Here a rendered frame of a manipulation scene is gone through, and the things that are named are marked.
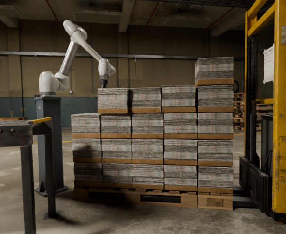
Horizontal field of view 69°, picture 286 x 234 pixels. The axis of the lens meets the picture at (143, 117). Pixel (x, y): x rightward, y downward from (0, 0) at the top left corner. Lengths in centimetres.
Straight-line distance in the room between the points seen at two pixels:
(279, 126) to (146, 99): 104
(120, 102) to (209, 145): 85
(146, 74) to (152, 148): 716
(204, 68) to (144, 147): 85
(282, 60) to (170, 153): 110
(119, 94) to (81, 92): 685
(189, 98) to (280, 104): 66
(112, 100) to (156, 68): 721
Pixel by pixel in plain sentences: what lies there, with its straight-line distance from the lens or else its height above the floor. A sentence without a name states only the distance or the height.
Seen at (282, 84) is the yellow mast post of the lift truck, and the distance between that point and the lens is 181.
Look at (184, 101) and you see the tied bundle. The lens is 184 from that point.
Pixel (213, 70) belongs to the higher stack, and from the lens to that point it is 189.
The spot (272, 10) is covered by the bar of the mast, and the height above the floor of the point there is 160.
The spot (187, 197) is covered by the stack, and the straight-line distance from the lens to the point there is 201.
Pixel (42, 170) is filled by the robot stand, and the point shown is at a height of 24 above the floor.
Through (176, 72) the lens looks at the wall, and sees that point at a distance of 927.
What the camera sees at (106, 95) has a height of 99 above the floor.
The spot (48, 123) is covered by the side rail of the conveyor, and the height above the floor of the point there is 77.
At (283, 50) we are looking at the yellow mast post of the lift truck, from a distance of 185.
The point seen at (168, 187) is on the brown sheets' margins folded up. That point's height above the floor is 17.
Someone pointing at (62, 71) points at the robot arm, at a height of 129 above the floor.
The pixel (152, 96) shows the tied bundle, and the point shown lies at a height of 98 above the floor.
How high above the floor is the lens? 90
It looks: 3 degrees down
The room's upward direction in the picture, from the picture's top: 1 degrees counter-clockwise
